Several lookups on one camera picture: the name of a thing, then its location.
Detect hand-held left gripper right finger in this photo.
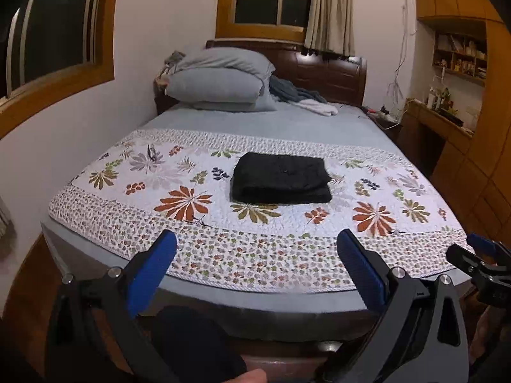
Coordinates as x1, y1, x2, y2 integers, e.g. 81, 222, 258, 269
315, 229, 469, 383

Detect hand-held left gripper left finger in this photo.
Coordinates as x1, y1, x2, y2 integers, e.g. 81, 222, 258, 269
44, 229, 178, 383

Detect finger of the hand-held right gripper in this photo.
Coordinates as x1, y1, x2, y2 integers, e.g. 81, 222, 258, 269
466, 232, 511, 266
446, 243, 498, 285

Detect black pants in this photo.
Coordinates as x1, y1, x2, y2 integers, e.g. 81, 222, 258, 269
230, 152, 333, 204

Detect floral quilt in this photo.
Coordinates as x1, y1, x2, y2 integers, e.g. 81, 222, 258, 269
48, 128, 469, 293

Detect wooden cabinet unit with shelves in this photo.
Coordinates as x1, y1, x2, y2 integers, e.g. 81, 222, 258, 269
415, 0, 511, 250

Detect wooden desk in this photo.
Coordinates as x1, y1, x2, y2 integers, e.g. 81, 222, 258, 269
399, 98, 477, 176

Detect power strip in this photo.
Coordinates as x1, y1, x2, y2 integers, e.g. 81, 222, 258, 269
361, 106, 401, 129

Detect white crumpled cloth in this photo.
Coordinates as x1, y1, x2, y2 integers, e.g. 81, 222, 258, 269
295, 99, 340, 117

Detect bed with grey sheet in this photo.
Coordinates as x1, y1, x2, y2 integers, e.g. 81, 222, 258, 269
40, 100, 480, 346

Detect blue-grey crumpled cloth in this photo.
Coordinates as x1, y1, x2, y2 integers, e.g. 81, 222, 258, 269
269, 76, 329, 105

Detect dark wooden headboard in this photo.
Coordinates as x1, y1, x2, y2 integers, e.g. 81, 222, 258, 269
154, 39, 368, 116

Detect grey pillow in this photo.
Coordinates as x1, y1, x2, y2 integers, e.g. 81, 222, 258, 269
165, 68, 267, 105
165, 47, 276, 88

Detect large wooden framed window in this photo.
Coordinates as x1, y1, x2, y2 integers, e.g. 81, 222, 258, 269
0, 0, 122, 140

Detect beige curtain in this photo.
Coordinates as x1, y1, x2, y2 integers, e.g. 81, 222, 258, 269
304, 0, 356, 57

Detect hanging wall cables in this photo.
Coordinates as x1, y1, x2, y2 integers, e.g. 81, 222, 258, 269
386, 0, 416, 109

